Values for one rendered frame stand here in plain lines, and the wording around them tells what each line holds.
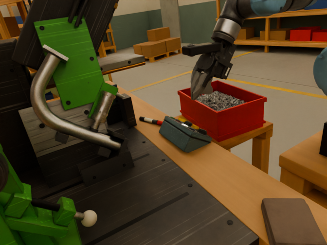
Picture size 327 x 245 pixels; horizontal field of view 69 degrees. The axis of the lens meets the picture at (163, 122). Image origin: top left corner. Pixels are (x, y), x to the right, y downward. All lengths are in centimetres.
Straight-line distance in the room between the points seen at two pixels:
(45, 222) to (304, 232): 39
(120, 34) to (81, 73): 978
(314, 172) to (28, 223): 62
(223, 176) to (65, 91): 42
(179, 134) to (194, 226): 29
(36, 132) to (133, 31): 1010
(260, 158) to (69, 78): 78
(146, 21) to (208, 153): 1044
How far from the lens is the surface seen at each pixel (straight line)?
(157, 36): 724
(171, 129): 71
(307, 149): 78
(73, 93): 63
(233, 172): 58
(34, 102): 59
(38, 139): 65
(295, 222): 46
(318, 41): 573
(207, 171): 59
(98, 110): 60
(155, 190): 55
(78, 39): 65
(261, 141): 102
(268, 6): 70
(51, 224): 44
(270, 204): 48
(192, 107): 99
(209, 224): 48
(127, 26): 1054
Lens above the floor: 126
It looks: 25 degrees down
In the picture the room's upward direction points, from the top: 9 degrees counter-clockwise
